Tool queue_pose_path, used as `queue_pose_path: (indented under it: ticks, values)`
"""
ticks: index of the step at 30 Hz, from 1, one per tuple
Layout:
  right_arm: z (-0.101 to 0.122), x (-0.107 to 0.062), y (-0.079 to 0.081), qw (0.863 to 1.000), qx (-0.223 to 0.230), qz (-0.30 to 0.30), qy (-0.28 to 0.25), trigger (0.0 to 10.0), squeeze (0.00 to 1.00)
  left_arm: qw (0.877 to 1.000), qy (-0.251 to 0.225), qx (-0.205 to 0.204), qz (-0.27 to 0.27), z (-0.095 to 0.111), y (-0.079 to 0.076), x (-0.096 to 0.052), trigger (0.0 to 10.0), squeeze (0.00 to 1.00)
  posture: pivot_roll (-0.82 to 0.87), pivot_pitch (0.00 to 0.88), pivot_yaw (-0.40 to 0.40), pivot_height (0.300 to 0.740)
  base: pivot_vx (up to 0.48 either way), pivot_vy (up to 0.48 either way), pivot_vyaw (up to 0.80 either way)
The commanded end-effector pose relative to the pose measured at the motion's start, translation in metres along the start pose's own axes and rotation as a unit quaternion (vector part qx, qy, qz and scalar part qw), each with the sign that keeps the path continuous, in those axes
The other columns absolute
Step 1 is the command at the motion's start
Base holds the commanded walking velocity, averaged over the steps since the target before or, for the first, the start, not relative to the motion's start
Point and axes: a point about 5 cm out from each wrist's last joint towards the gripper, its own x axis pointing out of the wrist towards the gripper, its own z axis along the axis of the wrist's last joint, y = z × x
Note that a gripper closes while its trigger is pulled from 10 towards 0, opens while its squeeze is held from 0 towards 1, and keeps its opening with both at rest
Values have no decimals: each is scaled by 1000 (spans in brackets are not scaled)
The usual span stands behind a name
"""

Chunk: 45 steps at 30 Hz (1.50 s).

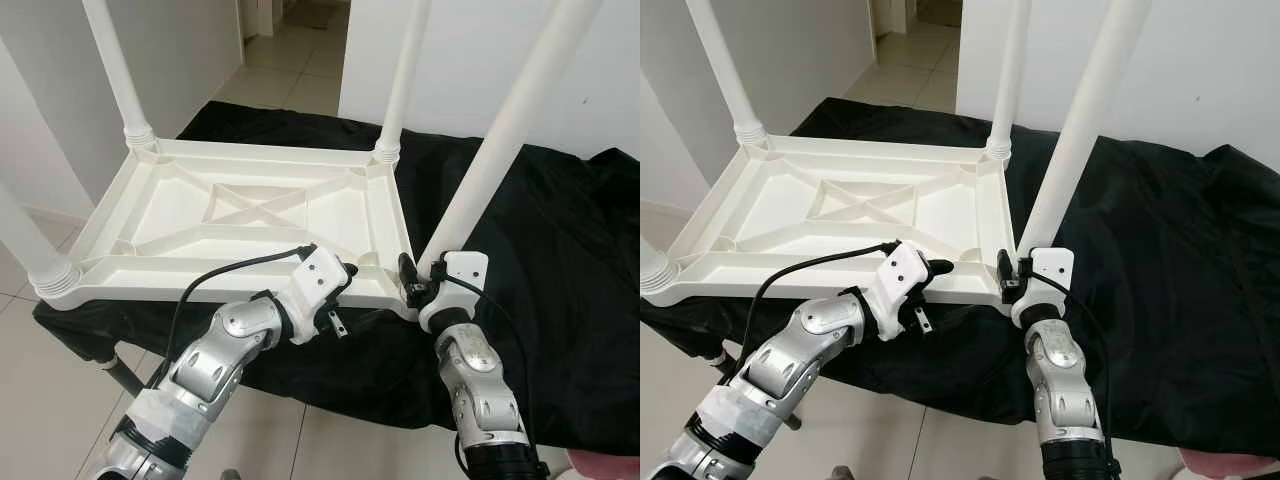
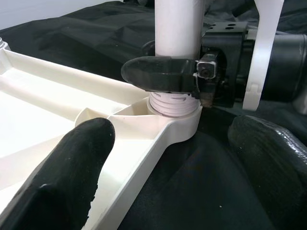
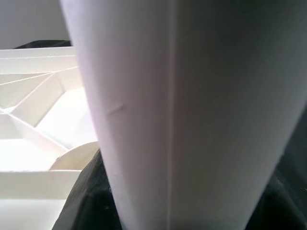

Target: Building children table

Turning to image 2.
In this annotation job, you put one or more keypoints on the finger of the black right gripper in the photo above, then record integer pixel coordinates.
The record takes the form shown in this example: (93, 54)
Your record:
(158, 74)
(148, 48)

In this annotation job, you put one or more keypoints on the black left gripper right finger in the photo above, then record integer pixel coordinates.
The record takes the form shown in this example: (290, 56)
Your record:
(271, 167)

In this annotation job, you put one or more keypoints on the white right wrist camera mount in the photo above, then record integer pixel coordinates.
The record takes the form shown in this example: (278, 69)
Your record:
(266, 36)

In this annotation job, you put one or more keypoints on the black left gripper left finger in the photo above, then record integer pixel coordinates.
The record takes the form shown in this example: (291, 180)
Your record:
(67, 172)

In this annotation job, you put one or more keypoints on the white plastic table leg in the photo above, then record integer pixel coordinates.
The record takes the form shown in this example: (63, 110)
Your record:
(3, 44)
(177, 24)

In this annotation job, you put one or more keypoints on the white plastic table top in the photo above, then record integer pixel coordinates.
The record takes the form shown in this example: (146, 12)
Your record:
(48, 107)

